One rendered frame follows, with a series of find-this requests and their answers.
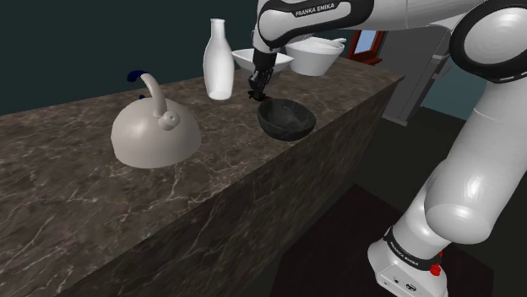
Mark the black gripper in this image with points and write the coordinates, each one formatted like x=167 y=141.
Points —
x=263 y=61

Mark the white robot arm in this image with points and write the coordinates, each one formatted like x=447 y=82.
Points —
x=486 y=156

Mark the white square bowl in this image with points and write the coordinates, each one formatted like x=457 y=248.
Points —
x=243 y=59

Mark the white bottle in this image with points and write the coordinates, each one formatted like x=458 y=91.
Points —
x=218 y=65

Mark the white round bowl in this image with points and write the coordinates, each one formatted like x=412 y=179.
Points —
x=315 y=59

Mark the black bowl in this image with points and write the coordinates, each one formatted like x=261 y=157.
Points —
x=288 y=121

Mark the red framed window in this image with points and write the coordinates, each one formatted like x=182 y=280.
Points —
x=364 y=45

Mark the grey cabinet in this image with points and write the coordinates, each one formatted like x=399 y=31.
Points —
x=411 y=78

